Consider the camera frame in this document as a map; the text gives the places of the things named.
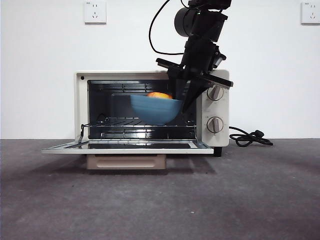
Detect red yellow apple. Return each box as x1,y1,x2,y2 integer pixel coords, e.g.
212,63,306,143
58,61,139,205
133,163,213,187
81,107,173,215
146,91,173,100

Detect blue ribbed bowl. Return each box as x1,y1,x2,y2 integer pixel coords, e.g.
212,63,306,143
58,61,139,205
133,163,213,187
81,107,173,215
129,94,183,126

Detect glass oven door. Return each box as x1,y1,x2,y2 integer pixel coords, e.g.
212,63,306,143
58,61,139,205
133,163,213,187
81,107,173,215
41,139,215,171

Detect beige round oven knob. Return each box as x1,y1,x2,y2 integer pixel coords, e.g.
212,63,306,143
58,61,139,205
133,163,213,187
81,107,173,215
206,86,225,102
206,116,224,134

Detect cream Toshiba toaster oven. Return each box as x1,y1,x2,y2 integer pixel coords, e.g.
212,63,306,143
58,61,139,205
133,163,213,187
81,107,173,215
41,69,230,171

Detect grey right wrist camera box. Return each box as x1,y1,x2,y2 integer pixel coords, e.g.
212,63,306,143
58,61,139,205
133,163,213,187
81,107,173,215
212,46,227,68

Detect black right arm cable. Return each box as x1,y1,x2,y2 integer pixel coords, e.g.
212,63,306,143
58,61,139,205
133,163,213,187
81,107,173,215
149,0,185,55

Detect black oven power cable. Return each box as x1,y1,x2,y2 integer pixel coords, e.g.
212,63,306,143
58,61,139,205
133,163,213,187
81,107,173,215
228,126,274,148

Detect metal wire oven rack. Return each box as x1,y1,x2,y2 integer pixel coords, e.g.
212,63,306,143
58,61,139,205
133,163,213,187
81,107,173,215
81,116,201,131

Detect white wall socket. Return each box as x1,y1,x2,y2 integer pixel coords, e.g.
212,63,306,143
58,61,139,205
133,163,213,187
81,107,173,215
84,1,107,25
300,1,320,25

